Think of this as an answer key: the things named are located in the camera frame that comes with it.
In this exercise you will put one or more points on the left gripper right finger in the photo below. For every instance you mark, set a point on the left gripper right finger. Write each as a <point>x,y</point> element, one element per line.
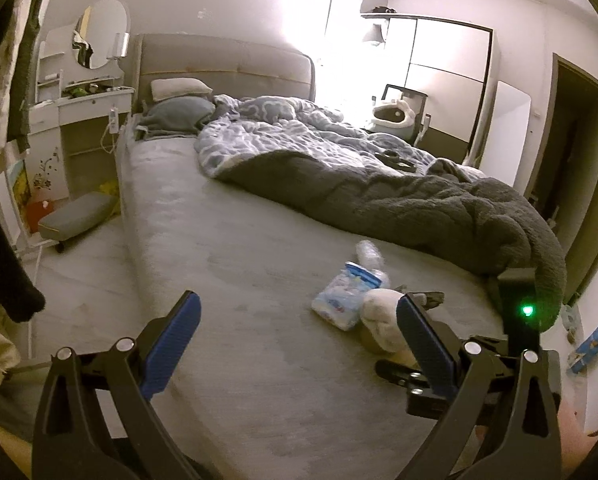
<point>480,437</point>

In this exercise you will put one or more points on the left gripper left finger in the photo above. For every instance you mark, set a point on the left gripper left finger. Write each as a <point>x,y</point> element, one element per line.
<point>95,420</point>

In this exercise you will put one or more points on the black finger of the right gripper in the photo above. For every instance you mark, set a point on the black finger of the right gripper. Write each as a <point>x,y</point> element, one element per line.
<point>426,300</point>

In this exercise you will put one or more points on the white fluffy tissue ball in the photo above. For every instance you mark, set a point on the white fluffy tissue ball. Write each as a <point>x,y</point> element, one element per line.
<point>380,332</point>

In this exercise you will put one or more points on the blue white wet-wipes pack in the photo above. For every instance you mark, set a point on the blue white wet-wipes pack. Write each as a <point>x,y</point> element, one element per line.
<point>340,302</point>

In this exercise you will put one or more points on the blue snack bag on floor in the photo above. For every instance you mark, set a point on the blue snack bag on floor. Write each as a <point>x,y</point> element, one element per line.
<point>582,356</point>

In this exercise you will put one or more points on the white cat bed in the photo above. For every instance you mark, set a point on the white cat bed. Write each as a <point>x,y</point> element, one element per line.
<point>395,117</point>

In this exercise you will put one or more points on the grey fleece patterned duvet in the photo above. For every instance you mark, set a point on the grey fleece patterned duvet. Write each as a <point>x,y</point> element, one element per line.
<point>308,158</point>

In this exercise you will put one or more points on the dark brown door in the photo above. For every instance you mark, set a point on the dark brown door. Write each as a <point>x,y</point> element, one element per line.
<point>564,182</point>

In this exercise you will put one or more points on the grey padded stool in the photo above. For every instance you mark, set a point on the grey padded stool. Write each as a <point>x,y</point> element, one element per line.
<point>77,217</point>

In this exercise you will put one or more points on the white wardrobe with dark trim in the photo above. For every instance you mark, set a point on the white wardrobe with dark trim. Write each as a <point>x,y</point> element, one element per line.
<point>447,63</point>

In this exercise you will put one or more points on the white dressing table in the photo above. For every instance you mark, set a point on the white dressing table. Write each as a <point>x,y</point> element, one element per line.
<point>74,123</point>

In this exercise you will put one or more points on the grey upholstered headboard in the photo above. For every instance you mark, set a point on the grey upholstered headboard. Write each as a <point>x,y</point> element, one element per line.
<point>234,67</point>

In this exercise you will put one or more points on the grey-blue pillow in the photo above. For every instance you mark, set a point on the grey-blue pillow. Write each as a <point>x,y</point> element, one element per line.
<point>180,116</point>

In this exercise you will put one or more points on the beige pillow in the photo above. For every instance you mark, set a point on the beige pillow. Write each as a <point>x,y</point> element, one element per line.
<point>169,88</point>

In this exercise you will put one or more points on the hanging clothes on rack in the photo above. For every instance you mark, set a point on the hanging clothes on rack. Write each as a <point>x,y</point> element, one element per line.
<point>20,24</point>

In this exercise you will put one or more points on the oval vanity mirror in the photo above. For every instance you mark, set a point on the oval vanity mirror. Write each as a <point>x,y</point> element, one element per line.
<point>101,34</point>

